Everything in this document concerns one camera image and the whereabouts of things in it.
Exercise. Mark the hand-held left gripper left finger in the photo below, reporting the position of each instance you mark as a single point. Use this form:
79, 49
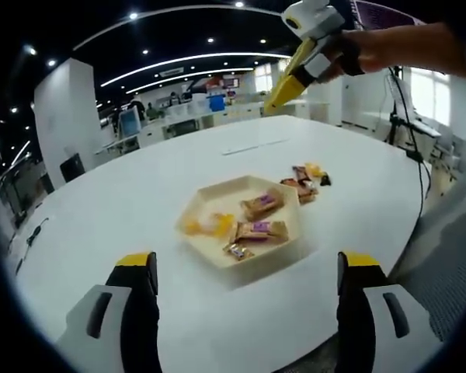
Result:
97, 322

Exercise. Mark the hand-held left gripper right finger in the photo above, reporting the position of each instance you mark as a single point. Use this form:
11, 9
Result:
384, 322

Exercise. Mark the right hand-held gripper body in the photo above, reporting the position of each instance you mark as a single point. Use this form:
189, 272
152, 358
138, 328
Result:
314, 19

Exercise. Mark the orange clear food packet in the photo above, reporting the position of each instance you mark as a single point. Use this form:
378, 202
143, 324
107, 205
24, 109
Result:
213, 227
314, 169

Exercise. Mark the black food packet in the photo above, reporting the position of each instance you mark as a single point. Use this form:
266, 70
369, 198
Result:
325, 181

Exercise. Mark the shiny red food packet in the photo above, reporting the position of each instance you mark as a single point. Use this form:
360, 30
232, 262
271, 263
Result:
289, 182

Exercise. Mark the small gold food candy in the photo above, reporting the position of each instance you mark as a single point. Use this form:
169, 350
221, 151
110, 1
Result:
237, 252

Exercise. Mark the beige hexagonal container tray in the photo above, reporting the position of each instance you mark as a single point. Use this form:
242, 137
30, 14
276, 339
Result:
217, 198

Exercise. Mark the person's right hand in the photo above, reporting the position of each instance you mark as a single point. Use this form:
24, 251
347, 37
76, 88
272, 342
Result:
355, 52

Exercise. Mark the large monitor with purple screen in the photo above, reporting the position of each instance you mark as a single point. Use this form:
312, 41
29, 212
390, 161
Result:
384, 11

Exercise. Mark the white laptop on stand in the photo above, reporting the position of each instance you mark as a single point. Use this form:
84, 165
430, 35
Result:
400, 95

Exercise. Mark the white mesh chair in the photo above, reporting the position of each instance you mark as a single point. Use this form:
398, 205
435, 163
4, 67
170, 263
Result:
446, 252

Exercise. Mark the black tripod stand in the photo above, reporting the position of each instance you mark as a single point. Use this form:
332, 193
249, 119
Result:
394, 130

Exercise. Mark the blue box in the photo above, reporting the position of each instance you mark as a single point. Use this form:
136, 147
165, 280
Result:
216, 104

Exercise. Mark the small desk monitor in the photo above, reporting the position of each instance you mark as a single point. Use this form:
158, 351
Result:
129, 122

